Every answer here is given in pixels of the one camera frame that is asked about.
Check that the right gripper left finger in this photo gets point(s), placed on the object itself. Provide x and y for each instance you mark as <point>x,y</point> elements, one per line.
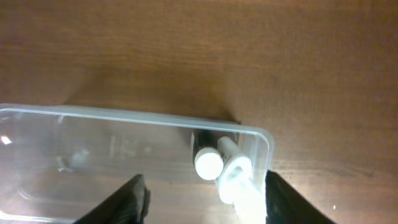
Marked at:
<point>129,204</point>

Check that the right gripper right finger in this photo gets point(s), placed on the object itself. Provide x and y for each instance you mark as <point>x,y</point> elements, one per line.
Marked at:
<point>285,205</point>

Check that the white spray bottle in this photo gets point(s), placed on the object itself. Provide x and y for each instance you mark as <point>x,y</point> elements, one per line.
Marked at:
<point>236,187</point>

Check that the dark bottle white cap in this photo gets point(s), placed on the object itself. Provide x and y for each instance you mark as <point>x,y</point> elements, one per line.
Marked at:
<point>207,160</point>

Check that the clear plastic container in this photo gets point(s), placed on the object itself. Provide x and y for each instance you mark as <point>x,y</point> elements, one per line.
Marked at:
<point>60,162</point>

